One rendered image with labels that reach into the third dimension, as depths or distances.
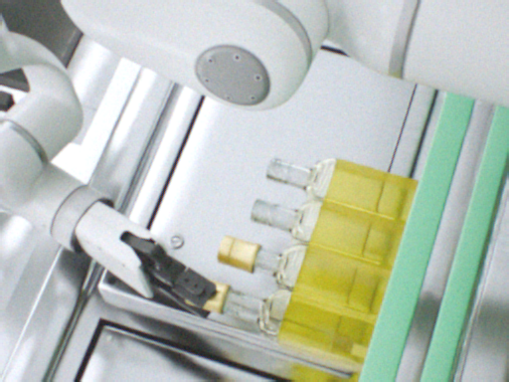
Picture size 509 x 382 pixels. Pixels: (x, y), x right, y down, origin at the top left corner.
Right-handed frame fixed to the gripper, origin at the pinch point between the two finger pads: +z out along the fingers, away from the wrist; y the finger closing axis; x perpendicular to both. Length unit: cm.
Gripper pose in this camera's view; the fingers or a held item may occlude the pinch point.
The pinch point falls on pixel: (197, 293)
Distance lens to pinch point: 111.7
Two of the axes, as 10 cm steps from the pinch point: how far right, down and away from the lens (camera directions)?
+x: 5.6, -7.6, 3.1
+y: -0.5, -4.1, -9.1
